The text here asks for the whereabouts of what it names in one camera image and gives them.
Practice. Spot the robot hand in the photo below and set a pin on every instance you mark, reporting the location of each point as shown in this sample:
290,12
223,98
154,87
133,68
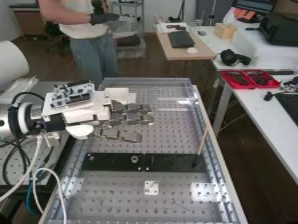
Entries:
80,113

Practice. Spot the black bag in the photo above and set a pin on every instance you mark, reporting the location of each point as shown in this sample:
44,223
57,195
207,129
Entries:
279,30

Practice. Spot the person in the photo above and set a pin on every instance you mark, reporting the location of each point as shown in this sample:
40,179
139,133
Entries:
88,50

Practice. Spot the thin stick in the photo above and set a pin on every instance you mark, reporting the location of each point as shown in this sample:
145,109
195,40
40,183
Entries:
203,138

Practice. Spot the clear box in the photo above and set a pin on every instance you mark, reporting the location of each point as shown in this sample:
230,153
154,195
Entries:
221,186

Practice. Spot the red tray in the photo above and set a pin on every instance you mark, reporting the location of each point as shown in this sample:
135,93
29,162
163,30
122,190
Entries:
237,80
266,78

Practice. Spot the black pouch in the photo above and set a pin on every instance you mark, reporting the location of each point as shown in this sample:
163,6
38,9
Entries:
181,39

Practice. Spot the white desk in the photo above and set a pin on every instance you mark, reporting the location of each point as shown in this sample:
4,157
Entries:
266,126
266,56

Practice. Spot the metal shelf rack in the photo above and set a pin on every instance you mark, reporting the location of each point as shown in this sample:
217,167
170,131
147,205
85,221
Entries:
130,33

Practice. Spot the small metal nut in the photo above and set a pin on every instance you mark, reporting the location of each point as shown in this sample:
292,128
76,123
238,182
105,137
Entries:
134,159

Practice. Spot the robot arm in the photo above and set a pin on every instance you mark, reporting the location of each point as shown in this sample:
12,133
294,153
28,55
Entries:
30,116

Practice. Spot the black headphones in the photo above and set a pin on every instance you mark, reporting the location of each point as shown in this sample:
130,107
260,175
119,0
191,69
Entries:
230,57

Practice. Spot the wooden block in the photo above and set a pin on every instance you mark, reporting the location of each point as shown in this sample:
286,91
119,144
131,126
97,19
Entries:
225,31

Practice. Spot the black plate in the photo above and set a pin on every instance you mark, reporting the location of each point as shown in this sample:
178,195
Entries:
110,162

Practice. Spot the wooden desk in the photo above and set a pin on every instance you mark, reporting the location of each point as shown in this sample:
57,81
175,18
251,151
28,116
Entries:
186,56

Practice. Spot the white square bracket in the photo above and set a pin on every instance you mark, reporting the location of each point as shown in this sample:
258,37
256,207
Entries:
150,187

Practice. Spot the white mouse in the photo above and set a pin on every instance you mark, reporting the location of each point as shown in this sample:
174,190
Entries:
191,50

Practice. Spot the small white box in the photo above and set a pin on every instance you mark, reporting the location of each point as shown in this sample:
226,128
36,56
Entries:
121,93

